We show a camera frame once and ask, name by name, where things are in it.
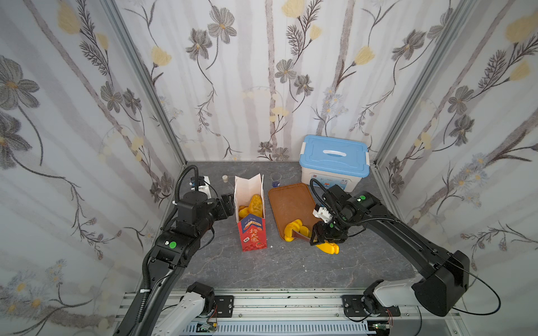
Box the yellow steel kitchen tongs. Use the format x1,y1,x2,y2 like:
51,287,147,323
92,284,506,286
284,219,340,255

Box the small yellow bread roll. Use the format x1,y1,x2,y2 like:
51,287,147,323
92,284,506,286
284,219,303,242

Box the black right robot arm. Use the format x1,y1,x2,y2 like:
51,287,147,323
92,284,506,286
310,179,470,317

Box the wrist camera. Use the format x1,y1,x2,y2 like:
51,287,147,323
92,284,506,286
312,204,333,223
190,176,212,198

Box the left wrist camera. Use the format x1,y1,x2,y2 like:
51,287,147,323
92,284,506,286
190,176,212,198

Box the brown wooden tray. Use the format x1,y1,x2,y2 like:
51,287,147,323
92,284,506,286
268,183,319,242

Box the aluminium frame rail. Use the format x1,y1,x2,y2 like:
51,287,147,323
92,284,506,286
121,288,463,336

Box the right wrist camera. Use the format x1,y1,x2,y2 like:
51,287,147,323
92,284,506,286
312,204,333,223

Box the blue lid storage box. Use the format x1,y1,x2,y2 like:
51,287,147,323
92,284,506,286
299,135,370,193

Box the red paper gift bag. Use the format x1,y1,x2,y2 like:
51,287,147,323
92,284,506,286
234,174,268,252

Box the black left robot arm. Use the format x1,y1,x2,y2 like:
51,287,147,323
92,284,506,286
115,165,234,335

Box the yellow ridged bread roll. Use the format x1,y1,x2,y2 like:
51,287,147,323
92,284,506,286
248,194,263,218

